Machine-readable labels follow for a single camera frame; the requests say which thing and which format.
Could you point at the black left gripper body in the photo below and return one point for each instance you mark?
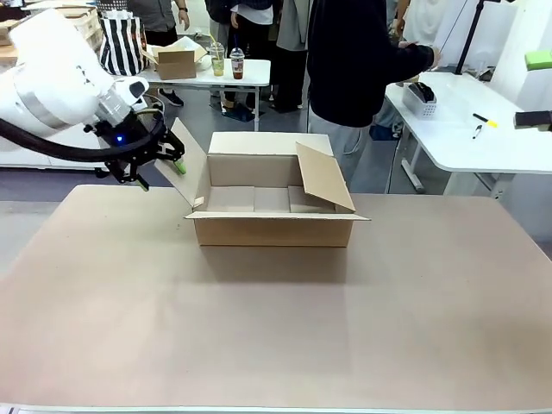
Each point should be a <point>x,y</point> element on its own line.
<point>129,138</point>

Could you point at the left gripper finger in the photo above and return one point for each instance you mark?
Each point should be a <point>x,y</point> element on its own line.
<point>140,181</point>
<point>174,157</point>

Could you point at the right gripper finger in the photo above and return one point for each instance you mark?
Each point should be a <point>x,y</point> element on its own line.
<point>534,119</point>
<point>539,60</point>

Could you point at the large brown cardboard box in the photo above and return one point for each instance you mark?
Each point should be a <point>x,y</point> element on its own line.
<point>267,233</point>

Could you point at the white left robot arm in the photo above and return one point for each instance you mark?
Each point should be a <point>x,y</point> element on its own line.
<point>52,73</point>

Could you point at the person's right forearm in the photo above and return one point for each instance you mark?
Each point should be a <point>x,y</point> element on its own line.
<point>414,58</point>

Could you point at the small open cardboard box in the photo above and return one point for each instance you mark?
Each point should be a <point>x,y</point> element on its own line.
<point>174,62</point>

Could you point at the person's right hand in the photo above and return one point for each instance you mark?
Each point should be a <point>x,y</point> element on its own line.
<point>437,58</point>

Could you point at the person's left hand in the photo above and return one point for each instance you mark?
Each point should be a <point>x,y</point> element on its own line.
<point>407,44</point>

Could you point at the yellow black marker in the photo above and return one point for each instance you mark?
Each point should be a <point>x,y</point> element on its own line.
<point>485,120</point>

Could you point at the black pen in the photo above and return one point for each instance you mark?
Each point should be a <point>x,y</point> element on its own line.
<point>477,131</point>

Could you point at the black stand pole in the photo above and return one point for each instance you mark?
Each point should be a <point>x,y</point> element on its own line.
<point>470,34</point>

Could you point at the white curved-edge table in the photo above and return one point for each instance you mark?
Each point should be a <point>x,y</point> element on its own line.
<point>457,142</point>

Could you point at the black white striped bag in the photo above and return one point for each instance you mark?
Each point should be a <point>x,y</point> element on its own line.
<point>123,45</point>

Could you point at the plastic cup with green drink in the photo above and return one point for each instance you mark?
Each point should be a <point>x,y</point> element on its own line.
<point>217,60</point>

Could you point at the plastic cup with brown drink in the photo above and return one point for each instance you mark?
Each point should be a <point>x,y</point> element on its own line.
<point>237,64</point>

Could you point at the white perforated basket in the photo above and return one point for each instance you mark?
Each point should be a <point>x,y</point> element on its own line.
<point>420,103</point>

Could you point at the white table with metal legs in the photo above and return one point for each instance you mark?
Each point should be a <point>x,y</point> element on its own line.
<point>250,71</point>

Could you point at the beige slatted crate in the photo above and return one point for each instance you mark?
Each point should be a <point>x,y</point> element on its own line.
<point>86,26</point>

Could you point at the bystander with wrist watch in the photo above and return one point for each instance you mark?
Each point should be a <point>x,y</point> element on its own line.
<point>159,17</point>

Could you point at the bystander in white shirt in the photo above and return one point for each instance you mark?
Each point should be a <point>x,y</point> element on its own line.
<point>414,17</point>

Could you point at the bystander in dark clothes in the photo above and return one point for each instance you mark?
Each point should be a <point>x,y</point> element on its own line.
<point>250,26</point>

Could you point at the bystander in grey jacket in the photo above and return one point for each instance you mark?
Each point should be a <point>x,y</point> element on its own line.
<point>291,30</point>

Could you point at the person in black sweater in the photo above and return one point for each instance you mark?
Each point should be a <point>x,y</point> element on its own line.
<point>345,64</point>

